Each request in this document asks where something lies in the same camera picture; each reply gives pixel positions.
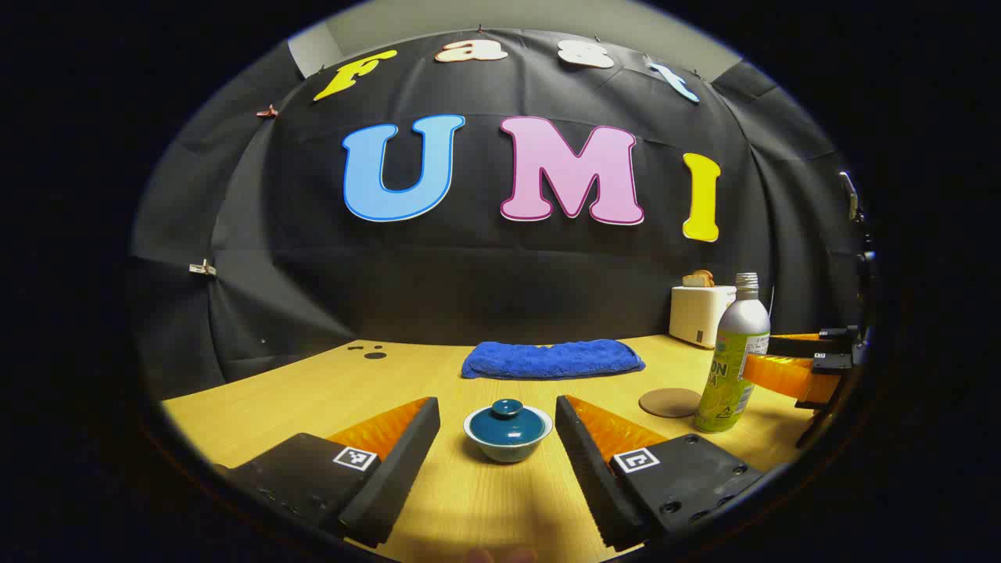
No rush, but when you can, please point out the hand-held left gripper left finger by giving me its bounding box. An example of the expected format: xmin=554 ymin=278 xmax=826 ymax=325
xmin=223 ymin=396 xmax=441 ymax=548

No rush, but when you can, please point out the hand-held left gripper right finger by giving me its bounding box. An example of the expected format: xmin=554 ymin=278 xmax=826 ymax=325
xmin=555 ymin=395 xmax=767 ymax=553

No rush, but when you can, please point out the silver green water bottle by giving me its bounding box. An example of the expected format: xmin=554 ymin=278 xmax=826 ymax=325
xmin=693 ymin=273 xmax=771 ymax=434

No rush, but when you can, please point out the teal and white teacup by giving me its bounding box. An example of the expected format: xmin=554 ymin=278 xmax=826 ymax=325
xmin=463 ymin=402 xmax=554 ymax=464

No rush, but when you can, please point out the teal teacup lid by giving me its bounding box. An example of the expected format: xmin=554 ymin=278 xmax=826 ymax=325
xmin=469 ymin=399 xmax=547 ymax=447

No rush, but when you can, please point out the round cork coaster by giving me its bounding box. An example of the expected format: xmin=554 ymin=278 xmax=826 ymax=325
xmin=639 ymin=388 xmax=702 ymax=418

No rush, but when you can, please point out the white toaster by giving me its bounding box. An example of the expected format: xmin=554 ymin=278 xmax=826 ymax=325
xmin=669 ymin=285 xmax=737 ymax=349

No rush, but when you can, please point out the blue folded towel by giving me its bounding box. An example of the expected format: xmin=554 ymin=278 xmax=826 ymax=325
xmin=461 ymin=339 xmax=647 ymax=381

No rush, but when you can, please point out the black backdrop cloth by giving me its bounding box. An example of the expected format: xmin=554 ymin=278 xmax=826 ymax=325
xmin=129 ymin=27 xmax=870 ymax=401

